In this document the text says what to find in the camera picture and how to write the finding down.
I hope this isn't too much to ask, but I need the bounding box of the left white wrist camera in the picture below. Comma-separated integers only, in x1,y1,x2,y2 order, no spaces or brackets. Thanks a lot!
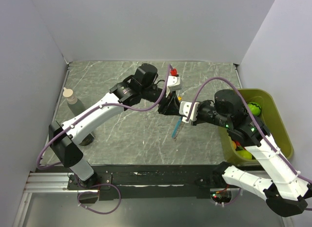
166,68,183,97

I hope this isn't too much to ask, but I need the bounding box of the black paper cup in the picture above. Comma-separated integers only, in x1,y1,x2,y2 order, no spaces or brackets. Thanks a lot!
79,133,95,146

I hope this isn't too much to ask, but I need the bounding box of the olive green plastic bin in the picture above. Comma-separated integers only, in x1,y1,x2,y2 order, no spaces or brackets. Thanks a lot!
218,89,293,166

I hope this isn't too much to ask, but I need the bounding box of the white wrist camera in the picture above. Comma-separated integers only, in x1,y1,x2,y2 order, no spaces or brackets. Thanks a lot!
179,101,199,123
166,68,183,97

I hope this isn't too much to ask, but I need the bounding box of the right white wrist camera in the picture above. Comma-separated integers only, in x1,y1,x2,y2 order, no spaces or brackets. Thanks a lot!
179,101,199,123

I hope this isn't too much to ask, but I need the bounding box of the light blue key handle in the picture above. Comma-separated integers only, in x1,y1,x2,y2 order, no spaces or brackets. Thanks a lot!
172,117,182,139

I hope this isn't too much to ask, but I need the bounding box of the grey bottle beige cap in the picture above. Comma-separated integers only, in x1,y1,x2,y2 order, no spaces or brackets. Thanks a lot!
62,87,86,116

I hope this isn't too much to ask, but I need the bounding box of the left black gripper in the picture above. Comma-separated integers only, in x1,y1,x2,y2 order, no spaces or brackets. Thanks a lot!
141,85,181,116

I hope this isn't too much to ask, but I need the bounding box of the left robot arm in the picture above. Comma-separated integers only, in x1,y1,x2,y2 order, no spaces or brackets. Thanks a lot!
49,63,182,189

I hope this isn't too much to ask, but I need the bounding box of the green toy watermelon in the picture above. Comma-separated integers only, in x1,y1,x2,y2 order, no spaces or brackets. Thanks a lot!
248,102,262,116

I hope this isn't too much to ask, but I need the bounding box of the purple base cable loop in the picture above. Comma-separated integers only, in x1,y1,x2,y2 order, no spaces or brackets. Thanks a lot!
77,183,121,215

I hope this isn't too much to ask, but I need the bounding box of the metal keyring with small rings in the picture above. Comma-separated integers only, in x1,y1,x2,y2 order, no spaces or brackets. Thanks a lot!
173,121,183,141

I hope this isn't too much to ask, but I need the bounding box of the yellow-green toy fruit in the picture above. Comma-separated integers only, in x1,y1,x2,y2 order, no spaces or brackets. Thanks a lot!
237,150,253,160

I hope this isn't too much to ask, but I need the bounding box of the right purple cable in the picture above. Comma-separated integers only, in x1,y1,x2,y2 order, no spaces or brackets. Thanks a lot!
187,77,312,211

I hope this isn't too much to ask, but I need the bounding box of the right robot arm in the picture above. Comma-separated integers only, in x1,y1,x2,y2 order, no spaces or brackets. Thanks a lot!
179,89,312,217

